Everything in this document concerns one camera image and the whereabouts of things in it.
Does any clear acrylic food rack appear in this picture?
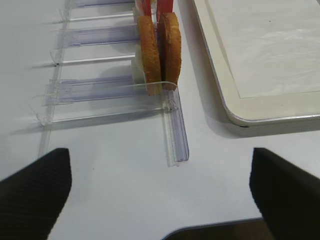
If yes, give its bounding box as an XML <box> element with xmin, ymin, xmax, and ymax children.
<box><xmin>30</xmin><ymin>0</ymin><xmax>190</xmax><ymax>166</ymax></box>

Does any white rectangular tray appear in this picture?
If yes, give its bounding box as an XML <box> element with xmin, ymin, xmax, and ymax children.
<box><xmin>194</xmin><ymin>0</ymin><xmax>320</xmax><ymax>126</ymax></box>

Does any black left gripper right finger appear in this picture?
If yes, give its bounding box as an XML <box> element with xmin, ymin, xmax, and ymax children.
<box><xmin>249</xmin><ymin>147</ymin><xmax>320</xmax><ymax>240</ymax></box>

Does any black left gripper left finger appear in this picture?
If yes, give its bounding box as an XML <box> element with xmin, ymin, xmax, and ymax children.
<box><xmin>0</xmin><ymin>148</ymin><xmax>72</xmax><ymax>240</ymax></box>

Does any red tomato slice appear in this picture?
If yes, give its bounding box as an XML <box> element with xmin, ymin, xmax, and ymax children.
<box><xmin>134</xmin><ymin>0</ymin><xmax>174</xmax><ymax>18</ymax></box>

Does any bread slice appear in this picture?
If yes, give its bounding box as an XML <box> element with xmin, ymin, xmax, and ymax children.
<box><xmin>157</xmin><ymin>12</ymin><xmax>182</xmax><ymax>91</ymax></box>
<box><xmin>137</xmin><ymin>15</ymin><xmax>162</xmax><ymax>96</ymax></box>

